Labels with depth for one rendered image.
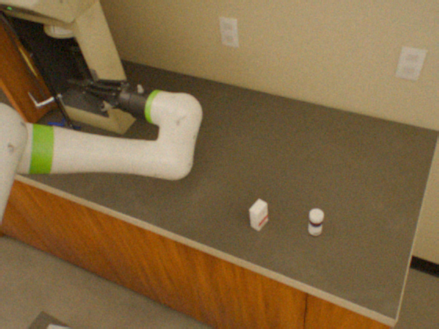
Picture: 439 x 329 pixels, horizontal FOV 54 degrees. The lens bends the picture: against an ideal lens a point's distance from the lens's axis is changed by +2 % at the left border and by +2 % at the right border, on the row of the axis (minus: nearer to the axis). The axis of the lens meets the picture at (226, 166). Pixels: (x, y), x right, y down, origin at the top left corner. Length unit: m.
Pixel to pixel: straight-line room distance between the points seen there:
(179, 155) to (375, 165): 0.66
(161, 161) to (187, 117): 0.13
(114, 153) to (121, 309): 1.35
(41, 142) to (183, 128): 0.33
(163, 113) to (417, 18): 0.78
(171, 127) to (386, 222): 0.68
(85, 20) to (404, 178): 1.08
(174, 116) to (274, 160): 0.47
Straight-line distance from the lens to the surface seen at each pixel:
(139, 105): 1.16
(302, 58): 1.58
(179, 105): 1.09
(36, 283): 2.56
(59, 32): 1.49
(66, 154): 1.05
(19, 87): 1.76
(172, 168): 1.12
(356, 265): 1.24
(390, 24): 1.44
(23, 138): 0.90
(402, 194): 1.40
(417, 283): 2.34
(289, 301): 1.42
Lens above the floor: 2.03
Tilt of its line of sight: 49 degrees down
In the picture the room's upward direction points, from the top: 8 degrees counter-clockwise
